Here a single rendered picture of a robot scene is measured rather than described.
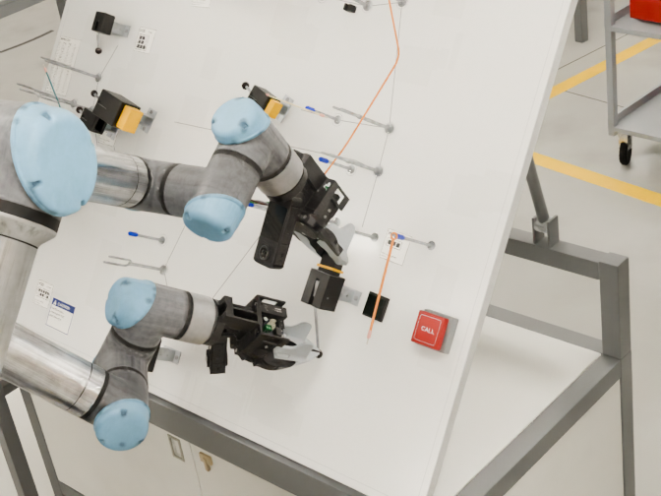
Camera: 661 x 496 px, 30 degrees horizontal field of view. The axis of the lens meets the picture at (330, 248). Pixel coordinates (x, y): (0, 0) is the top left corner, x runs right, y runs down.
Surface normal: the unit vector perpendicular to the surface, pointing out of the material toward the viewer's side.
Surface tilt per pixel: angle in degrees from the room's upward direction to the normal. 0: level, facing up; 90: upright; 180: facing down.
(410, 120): 53
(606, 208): 0
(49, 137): 85
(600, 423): 90
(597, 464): 90
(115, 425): 90
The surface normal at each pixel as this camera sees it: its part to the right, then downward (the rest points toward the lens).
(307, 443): -0.61, -0.15
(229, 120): -0.42, -0.53
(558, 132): -0.15, -0.86
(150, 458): -0.65, 0.45
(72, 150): 0.88, 0.01
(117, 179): 0.84, 0.22
